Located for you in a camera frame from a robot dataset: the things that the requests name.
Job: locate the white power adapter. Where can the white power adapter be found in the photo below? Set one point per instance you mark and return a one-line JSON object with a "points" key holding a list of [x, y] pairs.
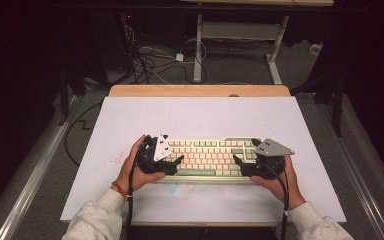
{"points": [[179, 57]]}

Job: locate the person's left hand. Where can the person's left hand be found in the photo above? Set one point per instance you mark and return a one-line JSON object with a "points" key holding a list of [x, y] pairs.
{"points": [[136, 180]]}

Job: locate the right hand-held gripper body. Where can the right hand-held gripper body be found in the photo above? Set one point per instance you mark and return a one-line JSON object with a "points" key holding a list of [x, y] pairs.
{"points": [[270, 163]]}

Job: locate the white metal desk frame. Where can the white metal desk frame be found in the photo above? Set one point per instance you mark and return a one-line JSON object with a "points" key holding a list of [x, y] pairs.
{"points": [[240, 31]]}

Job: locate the wooden table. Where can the wooden table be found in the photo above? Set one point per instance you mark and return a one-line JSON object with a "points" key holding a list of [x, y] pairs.
{"points": [[196, 90]]}

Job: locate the white power strip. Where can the white power strip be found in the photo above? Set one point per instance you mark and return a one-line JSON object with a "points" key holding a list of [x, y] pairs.
{"points": [[315, 49]]}

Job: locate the black metal stand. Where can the black metal stand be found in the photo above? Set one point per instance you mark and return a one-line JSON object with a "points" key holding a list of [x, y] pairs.
{"points": [[65, 96], [336, 100]]}

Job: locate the person's right hand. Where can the person's right hand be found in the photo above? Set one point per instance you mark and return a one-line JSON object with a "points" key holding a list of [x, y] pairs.
{"points": [[280, 190]]}

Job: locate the cream green pink keyboard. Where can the cream green pink keyboard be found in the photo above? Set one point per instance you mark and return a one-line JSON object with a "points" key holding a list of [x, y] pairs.
{"points": [[206, 156]]}

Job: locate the white table cover board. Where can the white table cover board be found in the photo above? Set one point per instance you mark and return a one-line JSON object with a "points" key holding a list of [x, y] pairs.
{"points": [[196, 116]]}

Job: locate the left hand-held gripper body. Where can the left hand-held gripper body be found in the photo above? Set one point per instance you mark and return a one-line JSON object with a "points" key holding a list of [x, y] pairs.
{"points": [[156, 165]]}

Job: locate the metal floor rail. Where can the metal floor rail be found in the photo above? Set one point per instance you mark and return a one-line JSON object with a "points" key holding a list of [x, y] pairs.
{"points": [[356, 176], [36, 173]]}

